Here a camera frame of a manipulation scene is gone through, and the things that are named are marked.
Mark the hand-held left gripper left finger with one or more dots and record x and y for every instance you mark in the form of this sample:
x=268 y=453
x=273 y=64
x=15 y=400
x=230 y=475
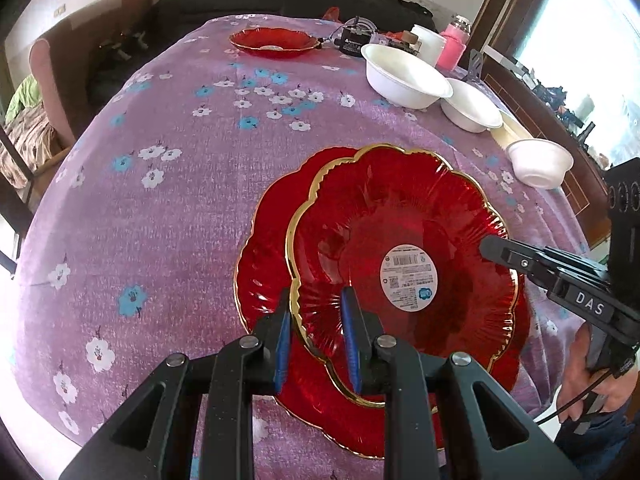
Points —
x=282 y=345

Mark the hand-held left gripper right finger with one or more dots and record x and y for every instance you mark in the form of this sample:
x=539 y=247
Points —
x=351 y=345

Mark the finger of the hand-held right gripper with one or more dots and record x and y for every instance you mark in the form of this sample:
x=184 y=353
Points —
x=530 y=262

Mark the large red glass plate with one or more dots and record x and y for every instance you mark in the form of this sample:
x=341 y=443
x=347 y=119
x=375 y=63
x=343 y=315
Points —
x=260 y=270

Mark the labelled red glass plate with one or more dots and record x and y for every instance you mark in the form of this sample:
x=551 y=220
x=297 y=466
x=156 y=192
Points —
x=425 y=210

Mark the person's right hand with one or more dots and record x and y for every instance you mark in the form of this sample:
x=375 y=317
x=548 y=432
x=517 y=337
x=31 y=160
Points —
x=574 y=365

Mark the small white bowl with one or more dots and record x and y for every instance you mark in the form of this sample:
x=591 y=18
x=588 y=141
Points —
x=540 y=162

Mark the wooden sideboard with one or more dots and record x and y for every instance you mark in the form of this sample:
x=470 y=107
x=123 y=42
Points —
x=540 y=110

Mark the medium white bowl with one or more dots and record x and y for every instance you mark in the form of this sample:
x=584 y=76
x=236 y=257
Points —
x=470 y=105

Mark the blue denim trousers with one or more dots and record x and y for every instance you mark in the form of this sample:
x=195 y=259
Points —
x=600 y=437

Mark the black metal stand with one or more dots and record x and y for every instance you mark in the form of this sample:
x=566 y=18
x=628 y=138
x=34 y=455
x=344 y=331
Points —
x=475 y=65

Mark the window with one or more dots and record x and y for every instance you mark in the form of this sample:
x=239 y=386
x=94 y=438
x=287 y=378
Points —
x=575 y=25

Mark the pink water bottle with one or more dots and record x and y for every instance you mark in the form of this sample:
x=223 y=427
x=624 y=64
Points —
x=452 y=47

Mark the large white bowl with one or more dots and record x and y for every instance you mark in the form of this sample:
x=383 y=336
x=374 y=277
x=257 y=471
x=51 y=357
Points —
x=400 y=72

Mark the white plastic jar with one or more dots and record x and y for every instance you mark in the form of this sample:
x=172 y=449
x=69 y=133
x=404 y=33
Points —
x=429 y=42

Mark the black electronic device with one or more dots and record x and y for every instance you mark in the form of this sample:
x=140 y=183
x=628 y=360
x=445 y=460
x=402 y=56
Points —
x=352 y=40

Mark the dark wooden chair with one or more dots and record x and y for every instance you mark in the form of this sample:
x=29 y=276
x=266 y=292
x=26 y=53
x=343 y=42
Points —
x=17 y=210

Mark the small red glass plate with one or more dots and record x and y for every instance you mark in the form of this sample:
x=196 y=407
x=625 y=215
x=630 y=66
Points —
x=265 y=37

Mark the red plastic bag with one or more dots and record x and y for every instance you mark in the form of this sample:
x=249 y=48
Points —
x=332 y=12

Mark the striped brown blanket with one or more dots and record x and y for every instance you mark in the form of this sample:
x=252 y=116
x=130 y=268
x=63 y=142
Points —
x=32 y=137

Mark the black clutter on seat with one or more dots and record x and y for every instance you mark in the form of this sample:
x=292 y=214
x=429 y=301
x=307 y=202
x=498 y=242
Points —
x=125 y=42

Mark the black sofa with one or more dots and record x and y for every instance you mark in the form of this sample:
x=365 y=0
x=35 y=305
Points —
x=250 y=0

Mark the brown armchair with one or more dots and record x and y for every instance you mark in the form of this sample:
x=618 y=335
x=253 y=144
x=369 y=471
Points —
x=55 y=75

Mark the green cloth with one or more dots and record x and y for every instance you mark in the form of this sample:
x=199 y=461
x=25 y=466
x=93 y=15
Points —
x=22 y=97

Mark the wall socket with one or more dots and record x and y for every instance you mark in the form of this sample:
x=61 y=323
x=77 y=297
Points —
x=60 y=9

